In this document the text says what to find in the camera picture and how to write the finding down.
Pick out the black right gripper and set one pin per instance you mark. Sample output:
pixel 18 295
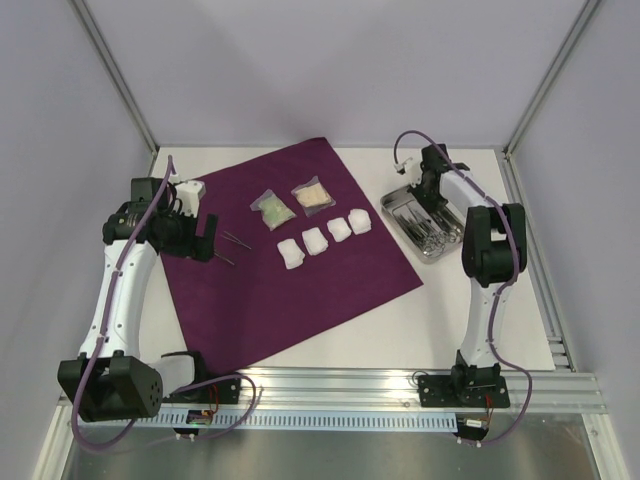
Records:
pixel 429 185

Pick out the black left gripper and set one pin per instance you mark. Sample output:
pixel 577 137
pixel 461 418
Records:
pixel 201 248

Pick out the steel tweezers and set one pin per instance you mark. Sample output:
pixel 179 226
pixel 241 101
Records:
pixel 224 258
pixel 230 237

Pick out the green gauze packet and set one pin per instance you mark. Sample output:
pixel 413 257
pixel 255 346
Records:
pixel 274 212

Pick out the white gauze pad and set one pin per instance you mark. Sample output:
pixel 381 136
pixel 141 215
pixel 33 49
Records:
pixel 360 221
pixel 291 253
pixel 339 229
pixel 315 242

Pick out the purple cloth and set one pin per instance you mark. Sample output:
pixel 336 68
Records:
pixel 235 316

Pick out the beige gauze packet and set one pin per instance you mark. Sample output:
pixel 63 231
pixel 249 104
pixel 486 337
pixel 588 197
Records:
pixel 313 197

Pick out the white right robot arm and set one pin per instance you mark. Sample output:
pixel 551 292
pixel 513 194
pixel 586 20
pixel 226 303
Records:
pixel 494 254

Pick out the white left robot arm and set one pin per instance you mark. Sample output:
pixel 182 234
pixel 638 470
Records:
pixel 108 380

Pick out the instruments in tray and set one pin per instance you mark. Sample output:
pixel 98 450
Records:
pixel 433 234

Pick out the steel instrument tray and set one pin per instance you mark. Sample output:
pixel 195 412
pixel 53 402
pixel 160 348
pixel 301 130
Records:
pixel 395 199

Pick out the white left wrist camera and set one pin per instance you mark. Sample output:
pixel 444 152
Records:
pixel 189 193

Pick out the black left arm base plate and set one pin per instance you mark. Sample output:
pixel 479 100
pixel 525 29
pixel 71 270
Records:
pixel 224 392

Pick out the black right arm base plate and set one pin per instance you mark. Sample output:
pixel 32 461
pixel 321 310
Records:
pixel 443 391

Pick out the aluminium front rail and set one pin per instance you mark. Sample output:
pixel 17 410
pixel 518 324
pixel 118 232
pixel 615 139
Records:
pixel 352 389

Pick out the slotted cable duct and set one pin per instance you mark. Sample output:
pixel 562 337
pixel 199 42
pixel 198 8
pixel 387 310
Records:
pixel 316 420

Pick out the left aluminium frame post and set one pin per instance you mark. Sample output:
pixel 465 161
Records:
pixel 98 41

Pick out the aluminium frame post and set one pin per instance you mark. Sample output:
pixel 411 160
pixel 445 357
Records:
pixel 98 41
pixel 578 28

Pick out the right aluminium frame post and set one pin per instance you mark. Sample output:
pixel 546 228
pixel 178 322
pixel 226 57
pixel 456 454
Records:
pixel 578 28

